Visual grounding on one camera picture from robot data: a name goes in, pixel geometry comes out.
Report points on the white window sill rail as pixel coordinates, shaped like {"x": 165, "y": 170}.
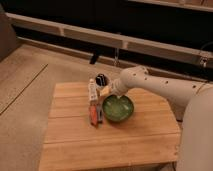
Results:
{"x": 138, "y": 45}

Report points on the wooden table top board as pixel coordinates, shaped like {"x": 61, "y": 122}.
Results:
{"x": 150, "y": 136}

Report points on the green ceramic bowl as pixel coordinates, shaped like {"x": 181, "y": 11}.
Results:
{"x": 117, "y": 109}

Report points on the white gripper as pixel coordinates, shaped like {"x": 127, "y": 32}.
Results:
{"x": 115, "y": 88}

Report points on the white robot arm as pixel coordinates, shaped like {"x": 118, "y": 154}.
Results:
{"x": 196, "y": 146}

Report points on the white tube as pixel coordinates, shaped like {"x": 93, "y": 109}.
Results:
{"x": 92, "y": 91}

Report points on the orange marker pen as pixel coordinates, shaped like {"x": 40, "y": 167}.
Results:
{"x": 93, "y": 115}

